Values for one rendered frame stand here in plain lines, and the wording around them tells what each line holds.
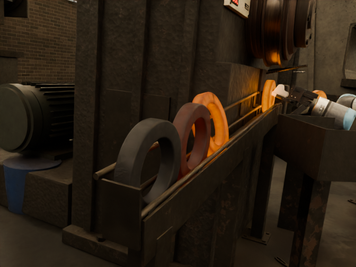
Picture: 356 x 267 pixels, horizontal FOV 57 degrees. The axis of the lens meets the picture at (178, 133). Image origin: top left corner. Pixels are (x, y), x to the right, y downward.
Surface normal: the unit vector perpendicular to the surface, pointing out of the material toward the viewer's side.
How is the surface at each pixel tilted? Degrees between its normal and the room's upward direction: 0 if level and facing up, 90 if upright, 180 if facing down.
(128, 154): 62
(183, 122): 51
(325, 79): 90
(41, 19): 90
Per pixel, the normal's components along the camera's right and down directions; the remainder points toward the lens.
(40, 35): 0.89, 0.16
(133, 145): -0.31, -0.48
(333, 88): -0.64, 0.10
